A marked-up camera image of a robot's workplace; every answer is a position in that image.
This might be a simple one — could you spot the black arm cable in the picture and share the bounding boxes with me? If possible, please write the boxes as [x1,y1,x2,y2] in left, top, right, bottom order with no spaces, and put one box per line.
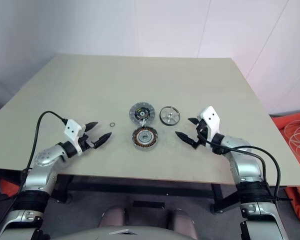
[4,111,68,218]
[196,126,295,203]

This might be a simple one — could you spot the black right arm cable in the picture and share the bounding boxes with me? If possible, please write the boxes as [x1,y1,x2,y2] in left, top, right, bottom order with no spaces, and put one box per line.
[196,126,295,203]

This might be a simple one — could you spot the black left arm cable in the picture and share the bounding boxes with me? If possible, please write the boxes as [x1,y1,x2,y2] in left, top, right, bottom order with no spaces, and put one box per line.
[4,111,68,218]

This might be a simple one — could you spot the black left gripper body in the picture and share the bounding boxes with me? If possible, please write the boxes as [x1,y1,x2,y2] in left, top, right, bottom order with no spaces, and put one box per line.
[79,126,98,152]

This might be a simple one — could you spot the motor stator housing copper windings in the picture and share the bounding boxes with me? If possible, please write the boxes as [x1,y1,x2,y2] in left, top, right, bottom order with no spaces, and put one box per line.
[131,126,158,151]

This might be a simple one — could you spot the dark rounded shape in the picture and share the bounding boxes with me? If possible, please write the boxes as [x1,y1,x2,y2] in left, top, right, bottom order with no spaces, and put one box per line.
[166,208,199,239]
[97,206,127,230]

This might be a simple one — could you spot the silver spoked motor rotor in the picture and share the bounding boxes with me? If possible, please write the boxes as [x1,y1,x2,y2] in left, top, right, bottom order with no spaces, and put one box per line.
[159,105,181,125]

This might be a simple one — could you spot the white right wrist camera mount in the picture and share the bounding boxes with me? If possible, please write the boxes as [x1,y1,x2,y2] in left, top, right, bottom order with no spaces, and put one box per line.
[199,105,221,137]

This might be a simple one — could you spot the orange cloth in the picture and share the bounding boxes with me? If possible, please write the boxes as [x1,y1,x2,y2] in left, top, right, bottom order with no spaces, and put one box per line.
[0,178,24,199]

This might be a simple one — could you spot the orange cushion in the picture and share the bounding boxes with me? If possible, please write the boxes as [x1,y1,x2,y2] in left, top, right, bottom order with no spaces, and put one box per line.
[271,107,300,227]

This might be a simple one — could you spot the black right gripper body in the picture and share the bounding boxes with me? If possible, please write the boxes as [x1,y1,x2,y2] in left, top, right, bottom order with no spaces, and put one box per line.
[193,119,213,150]

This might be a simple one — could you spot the white coiled cable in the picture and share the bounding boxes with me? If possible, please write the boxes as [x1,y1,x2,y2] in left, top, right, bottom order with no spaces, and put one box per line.
[283,119,300,161]

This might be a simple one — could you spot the black table frame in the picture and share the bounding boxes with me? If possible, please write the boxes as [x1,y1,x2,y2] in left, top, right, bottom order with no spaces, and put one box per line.
[49,174,231,214]

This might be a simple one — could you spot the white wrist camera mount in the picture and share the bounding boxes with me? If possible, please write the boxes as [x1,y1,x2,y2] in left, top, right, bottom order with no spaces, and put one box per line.
[64,119,87,153]
[199,105,221,137]

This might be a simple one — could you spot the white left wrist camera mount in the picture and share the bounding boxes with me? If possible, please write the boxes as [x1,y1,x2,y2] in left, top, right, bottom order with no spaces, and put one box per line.
[64,119,87,153]

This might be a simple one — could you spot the grey motor cover circuit board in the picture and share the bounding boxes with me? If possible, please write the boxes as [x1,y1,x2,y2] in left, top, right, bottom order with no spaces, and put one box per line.
[128,101,156,126]

